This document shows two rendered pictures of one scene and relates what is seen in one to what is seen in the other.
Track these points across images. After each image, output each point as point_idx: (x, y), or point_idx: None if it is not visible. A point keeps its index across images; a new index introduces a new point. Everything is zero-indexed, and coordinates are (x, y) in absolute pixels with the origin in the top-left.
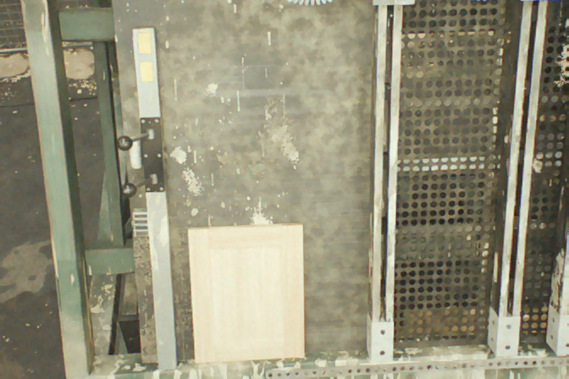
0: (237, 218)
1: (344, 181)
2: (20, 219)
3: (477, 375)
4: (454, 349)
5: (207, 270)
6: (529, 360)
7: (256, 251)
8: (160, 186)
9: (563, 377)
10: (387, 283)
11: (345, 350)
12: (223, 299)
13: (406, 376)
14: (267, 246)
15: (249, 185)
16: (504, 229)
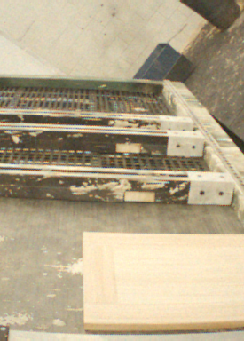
0: (73, 284)
1: (36, 211)
2: None
3: (226, 149)
4: (211, 163)
5: (151, 306)
6: (204, 132)
7: (119, 265)
8: None
9: (213, 126)
10: (145, 172)
11: (237, 217)
12: (196, 293)
13: (242, 174)
14: (112, 257)
15: (27, 272)
16: (89, 132)
